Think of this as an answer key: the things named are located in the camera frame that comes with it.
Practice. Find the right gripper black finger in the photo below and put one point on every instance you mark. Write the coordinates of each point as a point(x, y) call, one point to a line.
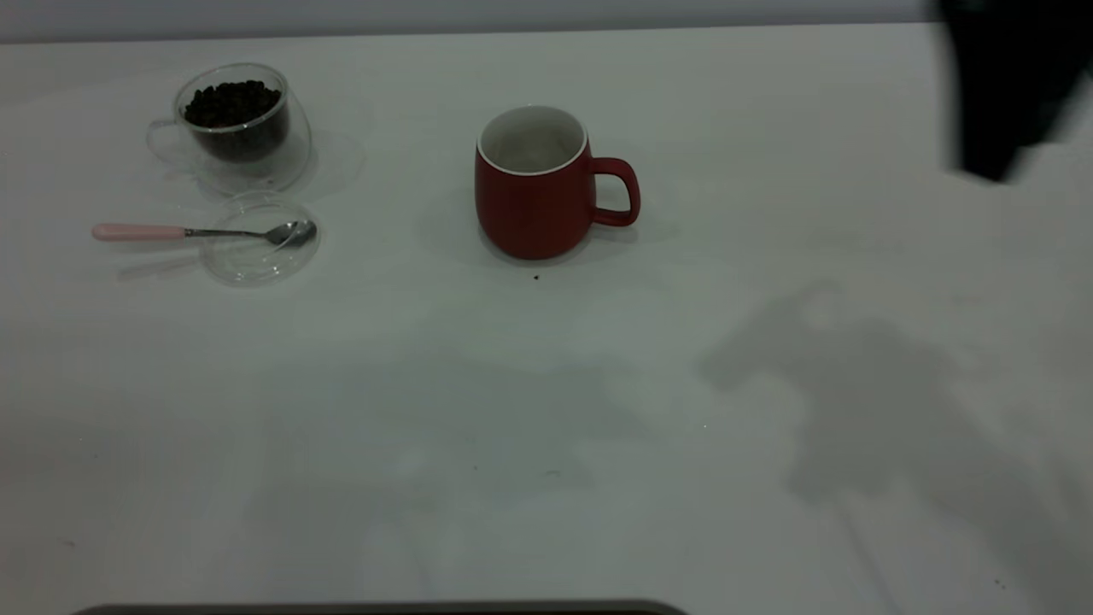
point(1008, 77)

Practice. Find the red ceramic mug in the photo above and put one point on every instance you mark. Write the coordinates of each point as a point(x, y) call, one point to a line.
point(529, 213)

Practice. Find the clear round glass lid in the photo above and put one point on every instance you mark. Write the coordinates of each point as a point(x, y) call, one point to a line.
point(256, 266)

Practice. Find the dark coffee beans pile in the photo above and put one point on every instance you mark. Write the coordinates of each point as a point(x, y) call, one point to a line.
point(230, 107)

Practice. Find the clear double-wall glass cup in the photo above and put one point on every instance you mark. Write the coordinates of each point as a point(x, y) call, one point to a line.
point(256, 175)

